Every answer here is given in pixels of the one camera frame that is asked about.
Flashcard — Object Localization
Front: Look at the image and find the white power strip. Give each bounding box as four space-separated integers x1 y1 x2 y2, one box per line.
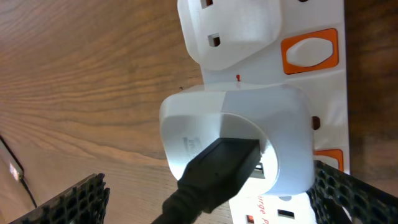
177 0 349 223

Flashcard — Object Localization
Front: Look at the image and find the black USB charging cable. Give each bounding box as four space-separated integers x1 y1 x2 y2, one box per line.
150 138 262 224

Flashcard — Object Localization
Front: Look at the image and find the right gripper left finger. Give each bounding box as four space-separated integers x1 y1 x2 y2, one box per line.
10 173 110 224

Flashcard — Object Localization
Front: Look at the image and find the Galaxy S25 Ultra smartphone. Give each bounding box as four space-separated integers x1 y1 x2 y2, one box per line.
1 137 37 208

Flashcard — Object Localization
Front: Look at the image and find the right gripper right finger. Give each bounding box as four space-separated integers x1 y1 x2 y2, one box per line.
307 161 397 224

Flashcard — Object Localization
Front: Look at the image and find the white USB charger adapter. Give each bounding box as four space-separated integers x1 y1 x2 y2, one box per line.
160 83 315 196

